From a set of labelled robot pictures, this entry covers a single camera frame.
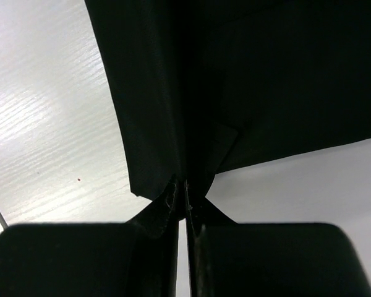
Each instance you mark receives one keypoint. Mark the black t-shirt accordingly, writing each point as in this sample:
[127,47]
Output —
[204,87]

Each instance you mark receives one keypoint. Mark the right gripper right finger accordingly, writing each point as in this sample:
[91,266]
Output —
[267,259]

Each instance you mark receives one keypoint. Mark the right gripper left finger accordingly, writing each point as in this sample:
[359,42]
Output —
[134,258]

